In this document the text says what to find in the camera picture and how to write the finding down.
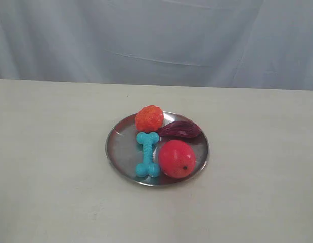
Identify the teal toy bone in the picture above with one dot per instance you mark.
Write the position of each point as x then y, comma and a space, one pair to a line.
147, 167

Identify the orange bumpy ball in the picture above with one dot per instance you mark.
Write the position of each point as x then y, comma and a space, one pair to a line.
149, 119

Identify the dark purple ridged toy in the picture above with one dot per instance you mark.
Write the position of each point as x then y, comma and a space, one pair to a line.
185, 129

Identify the red toy apple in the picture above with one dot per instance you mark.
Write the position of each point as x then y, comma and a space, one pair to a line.
177, 159

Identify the round stainless steel plate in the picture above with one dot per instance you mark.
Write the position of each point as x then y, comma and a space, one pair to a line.
124, 153

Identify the white backdrop cloth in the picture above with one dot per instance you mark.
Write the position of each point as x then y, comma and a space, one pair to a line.
245, 44

